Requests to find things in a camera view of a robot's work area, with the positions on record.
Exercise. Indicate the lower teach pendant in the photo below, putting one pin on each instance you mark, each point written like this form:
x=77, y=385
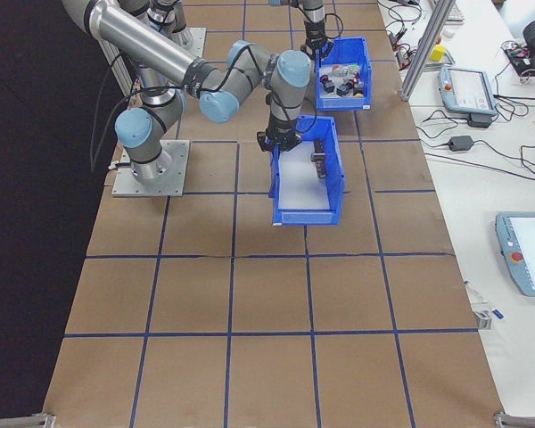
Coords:
x=530, y=254

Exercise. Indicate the grey connector strip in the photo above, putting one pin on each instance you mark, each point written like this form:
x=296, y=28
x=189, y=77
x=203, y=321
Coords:
x=405, y=57

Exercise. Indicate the black frame cover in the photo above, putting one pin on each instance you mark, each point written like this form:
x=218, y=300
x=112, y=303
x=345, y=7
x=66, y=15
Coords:
x=27, y=178

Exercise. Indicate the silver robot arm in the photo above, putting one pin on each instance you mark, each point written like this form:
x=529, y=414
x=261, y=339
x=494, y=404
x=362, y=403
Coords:
x=142, y=49
x=314, y=11

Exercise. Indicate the blue bin with capacitors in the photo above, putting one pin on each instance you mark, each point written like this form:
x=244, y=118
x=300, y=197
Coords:
x=303, y=218

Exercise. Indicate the white desk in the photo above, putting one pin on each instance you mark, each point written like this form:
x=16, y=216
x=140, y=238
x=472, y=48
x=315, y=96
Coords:
x=472, y=200

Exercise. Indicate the white keyboard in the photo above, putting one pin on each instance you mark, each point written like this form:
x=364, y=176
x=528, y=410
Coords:
x=455, y=11

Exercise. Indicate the aluminium extrusion post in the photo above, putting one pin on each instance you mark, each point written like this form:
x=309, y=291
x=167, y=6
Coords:
x=421, y=49

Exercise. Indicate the black power adapter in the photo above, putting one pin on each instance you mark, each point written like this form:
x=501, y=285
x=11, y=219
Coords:
x=460, y=142

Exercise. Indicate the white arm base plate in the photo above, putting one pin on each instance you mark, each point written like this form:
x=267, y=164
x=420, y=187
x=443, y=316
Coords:
x=151, y=189
x=196, y=40

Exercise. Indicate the blue bin with switches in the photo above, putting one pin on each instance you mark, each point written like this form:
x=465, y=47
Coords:
x=339, y=103

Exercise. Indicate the upper teach pendant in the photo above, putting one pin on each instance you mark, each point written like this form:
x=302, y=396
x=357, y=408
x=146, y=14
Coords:
x=466, y=89

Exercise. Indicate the yellow pushbutton switch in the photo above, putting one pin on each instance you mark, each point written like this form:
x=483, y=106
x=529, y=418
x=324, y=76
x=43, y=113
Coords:
x=359, y=91

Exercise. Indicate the yellow cube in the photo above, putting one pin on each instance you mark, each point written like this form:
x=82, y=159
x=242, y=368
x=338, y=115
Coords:
x=438, y=53

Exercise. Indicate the white foam liner under capacitors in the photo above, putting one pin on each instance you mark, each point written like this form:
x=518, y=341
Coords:
x=301, y=187

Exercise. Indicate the metal table corner bracket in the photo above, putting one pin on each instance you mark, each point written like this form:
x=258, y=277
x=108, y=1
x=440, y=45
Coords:
x=18, y=421
x=524, y=419

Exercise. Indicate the teach pendant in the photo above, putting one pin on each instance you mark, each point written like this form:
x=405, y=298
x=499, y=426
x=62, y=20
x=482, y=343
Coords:
x=530, y=254
x=466, y=89

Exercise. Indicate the red mushroom black switch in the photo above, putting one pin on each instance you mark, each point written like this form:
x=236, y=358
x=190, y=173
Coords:
x=326, y=84

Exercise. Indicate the small white box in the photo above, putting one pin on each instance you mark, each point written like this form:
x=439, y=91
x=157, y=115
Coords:
x=483, y=318

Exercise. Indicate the small parts in bin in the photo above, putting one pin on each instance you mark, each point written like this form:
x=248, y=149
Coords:
x=327, y=94

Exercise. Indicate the black power brick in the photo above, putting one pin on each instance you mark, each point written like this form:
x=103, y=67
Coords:
x=480, y=121

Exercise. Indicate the black contact block switch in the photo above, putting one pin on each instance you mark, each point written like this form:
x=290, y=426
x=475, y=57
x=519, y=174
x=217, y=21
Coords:
x=343, y=90

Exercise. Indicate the green pushbutton switch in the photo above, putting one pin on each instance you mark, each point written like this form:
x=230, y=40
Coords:
x=353, y=68

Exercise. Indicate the orange pushbutton switch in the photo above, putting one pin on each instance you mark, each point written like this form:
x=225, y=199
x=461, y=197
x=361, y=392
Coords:
x=334, y=70

